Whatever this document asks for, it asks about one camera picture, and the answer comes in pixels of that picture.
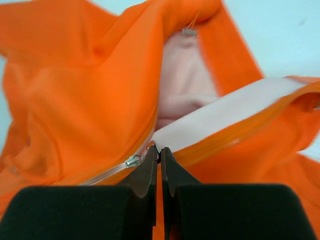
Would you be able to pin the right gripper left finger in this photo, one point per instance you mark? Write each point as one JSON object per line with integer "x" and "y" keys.
{"x": 124, "y": 211}

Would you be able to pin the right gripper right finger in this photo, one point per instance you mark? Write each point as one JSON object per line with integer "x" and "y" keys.
{"x": 196, "y": 211}

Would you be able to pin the metal zipper slider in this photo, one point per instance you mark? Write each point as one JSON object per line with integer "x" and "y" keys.
{"x": 137, "y": 159}

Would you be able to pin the orange zip jacket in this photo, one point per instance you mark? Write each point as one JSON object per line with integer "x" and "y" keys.
{"x": 87, "y": 89}

